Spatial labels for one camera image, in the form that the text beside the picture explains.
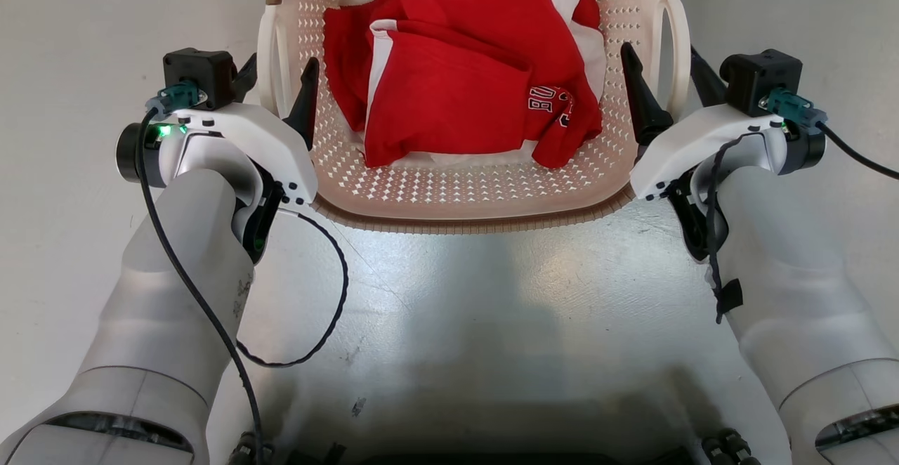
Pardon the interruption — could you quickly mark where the thin black right gripper cable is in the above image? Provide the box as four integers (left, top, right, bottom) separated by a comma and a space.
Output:
704, 133, 755, 325

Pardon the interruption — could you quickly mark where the thin black left gripper cable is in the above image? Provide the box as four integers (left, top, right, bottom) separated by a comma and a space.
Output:
236, 209, 350, 369

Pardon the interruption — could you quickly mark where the thick black right camera cable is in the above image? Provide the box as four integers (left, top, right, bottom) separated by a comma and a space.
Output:
815, 122, 899, 181

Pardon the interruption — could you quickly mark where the red and white jersey shirt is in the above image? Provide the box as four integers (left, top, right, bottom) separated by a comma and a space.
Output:
322, 0, 607, 170

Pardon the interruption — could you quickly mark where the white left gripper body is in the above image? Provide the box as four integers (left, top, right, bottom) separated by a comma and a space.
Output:
162, 103, 320, 207

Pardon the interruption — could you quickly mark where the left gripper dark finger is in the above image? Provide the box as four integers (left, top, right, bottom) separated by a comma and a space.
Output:
283, 57, 321, 150
232, 53, 259, 103

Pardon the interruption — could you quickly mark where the thick black camera cable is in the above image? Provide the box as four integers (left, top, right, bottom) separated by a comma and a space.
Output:
136, 108, 265, 465
815, 122, 899, 181

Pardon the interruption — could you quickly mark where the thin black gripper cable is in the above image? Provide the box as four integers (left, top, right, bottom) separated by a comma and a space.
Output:
236, 209, 350, 369
704, 133, 755, 325

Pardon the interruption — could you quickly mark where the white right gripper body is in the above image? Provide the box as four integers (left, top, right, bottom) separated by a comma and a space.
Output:
629, 105, 789, 202

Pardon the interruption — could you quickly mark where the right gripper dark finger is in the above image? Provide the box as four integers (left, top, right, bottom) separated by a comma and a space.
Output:
620, 42, 674, 147
691, 44, 728, 108

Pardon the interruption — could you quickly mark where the thick black left camera cable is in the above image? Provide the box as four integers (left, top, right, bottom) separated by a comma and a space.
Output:
136, 108, 265, 465

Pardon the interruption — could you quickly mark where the beige perforated plastic laundry basket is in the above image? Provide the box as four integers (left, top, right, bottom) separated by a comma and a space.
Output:
256, 0, 693, 235

